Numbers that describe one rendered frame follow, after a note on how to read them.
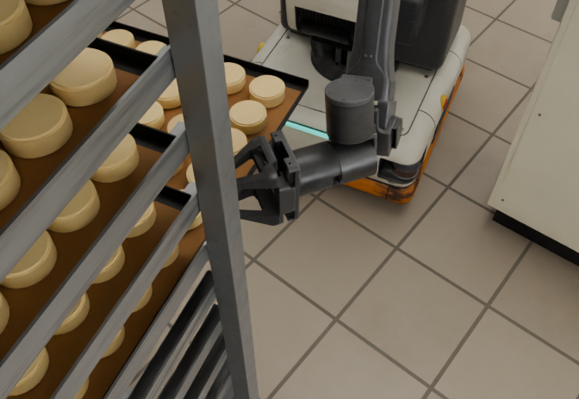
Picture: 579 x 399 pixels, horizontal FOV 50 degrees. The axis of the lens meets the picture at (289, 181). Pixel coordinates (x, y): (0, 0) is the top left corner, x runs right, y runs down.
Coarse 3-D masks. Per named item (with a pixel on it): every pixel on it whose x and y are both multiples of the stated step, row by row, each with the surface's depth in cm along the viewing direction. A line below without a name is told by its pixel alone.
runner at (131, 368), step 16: (208, 256) 71; (192, 272) 68; (176, 288) 65; (176, 304) 66; (160, 320) 64; (144, 336) 62; (144, 352) 63; (128, 368) 60; (112, 384) 59; (128, 384) 62
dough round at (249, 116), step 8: (240, 104) 83; (248, 104) 83; (256, 104) 83; (232, 112) 82; (240, 112) 82; (248, 112) 82; (256, 112) 82; (264, 112) 82; (232, 120) 82; (240, 120) 82; (248, 120) 82; (256, 120) 82; (264, 120) 82; (240, 128) 82; (248, 128) 81; (256, 128) 82
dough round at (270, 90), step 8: (256, 80) 86; (264, 80) 86; (272, 80) 86; (280, 80) 86; (256, 88) 85; (264, 88) 85; (272, 88) 85; (280, 88) 85; (256, 96) 85; (264, 96) 84; (272, 96) 84; (280, 96) 85; (264, 104) 85; (272, 104) 85
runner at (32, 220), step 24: (168, 48) 48; (144, 72) 46; (168, 72) 49; (144, 96) 47; (120, 120) 45; (96, 144) 43; (72, 168) 41; (96, 168) 44; (48, 192) 40; (72, 192) 42; (24, 216) 38; (48, 216) 41; (0, 240) 37; (24, 240) 39; (0, 264) 38
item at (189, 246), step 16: (240, 96) 87; (288, 96) 87; (176, 112) 85; (272, 112) 85; (160, 128) 83; (272, 128) 83; (176, 176) 78; (240, 176) 78; (192, 240) 72; (192, 256) 71; (160, 272) 69; (176, 272) 69; (160, 288) 68; (160, 304) 67; (128, 320) 66; (144, 320) 66; (128, 336) 64; (128, 352) 63; (96, 368) 62; (112, 368) 62; (96, 384) 61
